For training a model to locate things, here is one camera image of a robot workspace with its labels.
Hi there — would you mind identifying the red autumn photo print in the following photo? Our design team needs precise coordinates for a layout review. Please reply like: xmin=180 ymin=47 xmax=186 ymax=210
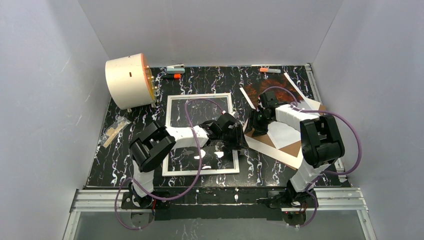
xmin=239 ymin=72 xmax=322 ymax=151

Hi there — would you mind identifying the brown cardboard backing board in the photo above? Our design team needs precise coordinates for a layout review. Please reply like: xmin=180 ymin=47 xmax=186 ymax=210
xmin=245 ymin=104 xmax=319 ymax=157

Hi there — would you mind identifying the white picture frame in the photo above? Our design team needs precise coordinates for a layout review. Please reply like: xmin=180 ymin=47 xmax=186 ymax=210
xmin=162 ymin=93 xmax=240 ymax=177

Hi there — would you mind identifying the white mat board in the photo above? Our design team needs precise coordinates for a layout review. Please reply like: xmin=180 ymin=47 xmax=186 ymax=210
xmin=245 ymin=117 xmax=303 ymax=170

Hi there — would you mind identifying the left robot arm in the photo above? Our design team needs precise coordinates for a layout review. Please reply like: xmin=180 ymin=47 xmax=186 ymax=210
xmin=129 ymin=112 xmax=249 ymax=201

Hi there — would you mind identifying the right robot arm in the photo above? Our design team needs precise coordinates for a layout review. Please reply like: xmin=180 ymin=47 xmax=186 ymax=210
xmin=244 ymin=91 xmax=345 ymax=208

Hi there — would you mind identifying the orange grey utility knife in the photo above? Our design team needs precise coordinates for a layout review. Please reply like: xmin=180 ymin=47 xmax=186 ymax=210
xmin=259 ymin=67 xmax=282 ymax=74

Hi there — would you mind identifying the black orange marker pen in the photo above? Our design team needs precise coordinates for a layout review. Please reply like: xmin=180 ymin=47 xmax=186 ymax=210
xmin=161 ymin=73 xmax=182 ymax=80

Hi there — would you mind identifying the cream cylindrical drum device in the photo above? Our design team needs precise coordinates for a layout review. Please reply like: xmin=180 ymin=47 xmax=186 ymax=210
xmin=104 ymin=53 xmax=156 ymax=110

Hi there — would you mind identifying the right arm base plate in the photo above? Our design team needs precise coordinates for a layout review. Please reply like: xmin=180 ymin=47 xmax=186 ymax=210
xmin=256 ymin=189 xmax=317 ymax=211

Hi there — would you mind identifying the aluminium rail front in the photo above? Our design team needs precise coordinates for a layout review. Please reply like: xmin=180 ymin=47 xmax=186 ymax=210
xmin=70 ymin=187 xmax=369 ymax=212

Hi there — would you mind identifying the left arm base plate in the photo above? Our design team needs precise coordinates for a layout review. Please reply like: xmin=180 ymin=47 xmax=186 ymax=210
xmin=117 ymin=191 xmax=170 ymax=210

